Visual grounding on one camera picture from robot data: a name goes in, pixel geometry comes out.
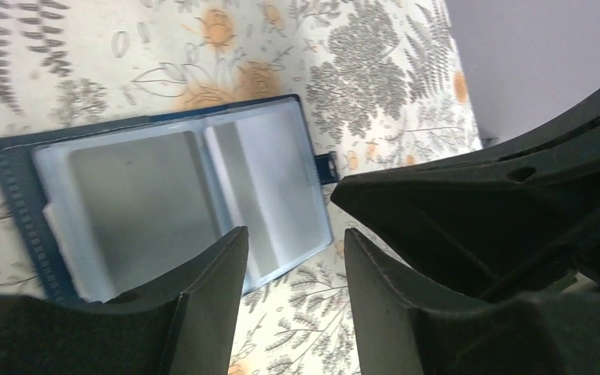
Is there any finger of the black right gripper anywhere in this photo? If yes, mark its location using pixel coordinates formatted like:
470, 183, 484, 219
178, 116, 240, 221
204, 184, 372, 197
330, 88, 600, 302

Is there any navy blue card holder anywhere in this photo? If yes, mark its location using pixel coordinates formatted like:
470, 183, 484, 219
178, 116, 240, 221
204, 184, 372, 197
0, 94, 340, 304

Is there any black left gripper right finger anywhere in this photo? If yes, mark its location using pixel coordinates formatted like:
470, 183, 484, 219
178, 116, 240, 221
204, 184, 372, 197
345, 229, 600, 374

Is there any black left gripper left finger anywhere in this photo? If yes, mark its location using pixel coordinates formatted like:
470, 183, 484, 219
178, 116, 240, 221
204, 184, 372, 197
0, 227, 248, 374

